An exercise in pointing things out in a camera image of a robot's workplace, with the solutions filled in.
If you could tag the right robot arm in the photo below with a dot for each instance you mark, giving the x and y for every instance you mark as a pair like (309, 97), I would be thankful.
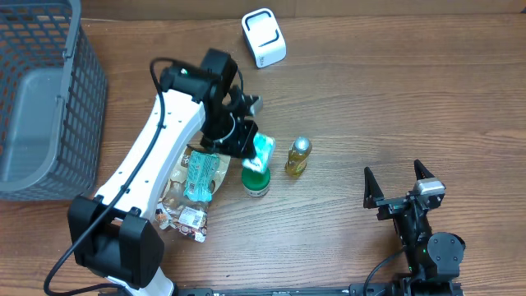
(433, 258)

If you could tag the beige brown snack bag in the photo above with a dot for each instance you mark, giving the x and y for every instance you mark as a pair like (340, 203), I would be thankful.
(176, 211)

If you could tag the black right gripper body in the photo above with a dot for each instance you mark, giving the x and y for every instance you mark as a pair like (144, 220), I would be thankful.
(408, 222)

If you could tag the teal wet wipes pack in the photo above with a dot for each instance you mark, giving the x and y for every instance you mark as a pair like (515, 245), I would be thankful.
(201, 170)

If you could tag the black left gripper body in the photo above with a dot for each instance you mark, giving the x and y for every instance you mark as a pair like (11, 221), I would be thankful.
(223, 133)

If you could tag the green lidded cup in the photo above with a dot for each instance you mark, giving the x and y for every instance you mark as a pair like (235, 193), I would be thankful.
(256, 184)

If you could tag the white barcode scanner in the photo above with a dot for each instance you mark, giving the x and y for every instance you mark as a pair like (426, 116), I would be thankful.
(263, 36)

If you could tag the teal tissue pack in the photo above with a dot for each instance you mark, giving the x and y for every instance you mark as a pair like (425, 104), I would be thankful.
(264, 147)

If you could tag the dark grey plastic basket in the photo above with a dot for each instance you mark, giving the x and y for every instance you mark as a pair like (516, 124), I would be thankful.
(53, 99)

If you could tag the yellow drink bottle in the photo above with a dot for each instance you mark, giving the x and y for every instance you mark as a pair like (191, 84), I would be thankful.
(298, 154)

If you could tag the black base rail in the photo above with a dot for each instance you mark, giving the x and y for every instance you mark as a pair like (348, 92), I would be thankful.
(352, 290)

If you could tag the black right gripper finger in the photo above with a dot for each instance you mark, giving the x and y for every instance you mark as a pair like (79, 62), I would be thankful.
(421, 171)
(373, 193)

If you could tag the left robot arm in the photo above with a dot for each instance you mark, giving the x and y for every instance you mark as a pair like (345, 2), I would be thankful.
(112, 232)

